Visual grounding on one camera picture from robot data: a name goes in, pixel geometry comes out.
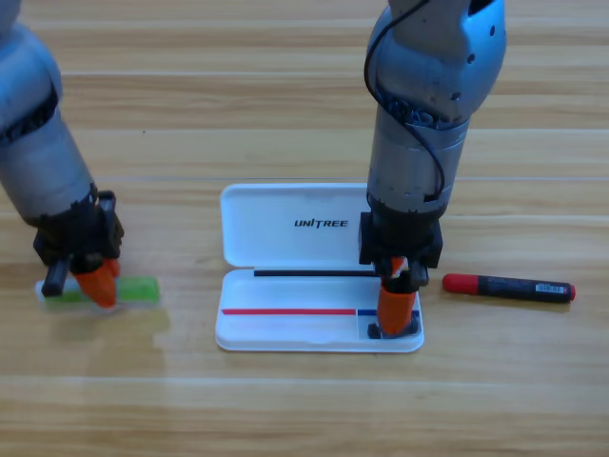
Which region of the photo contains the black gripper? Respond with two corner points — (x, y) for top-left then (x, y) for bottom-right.
(358, 197), (446, 336)
(32, 189), (126, 309)

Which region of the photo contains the green highlighter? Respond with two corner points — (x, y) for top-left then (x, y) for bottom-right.
(35, 274), (161, 311)

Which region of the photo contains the black eraser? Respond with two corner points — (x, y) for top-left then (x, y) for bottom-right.
(366, 317), (421, 341)

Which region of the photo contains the red and black marker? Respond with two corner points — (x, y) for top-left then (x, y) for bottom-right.
(442, 272), (577, 304)

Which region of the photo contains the white Unitree pencil case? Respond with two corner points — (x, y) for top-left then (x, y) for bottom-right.
(214, 183), (425, 354)

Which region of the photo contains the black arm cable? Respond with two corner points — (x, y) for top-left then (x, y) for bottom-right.
(363, 0), (446, 201)

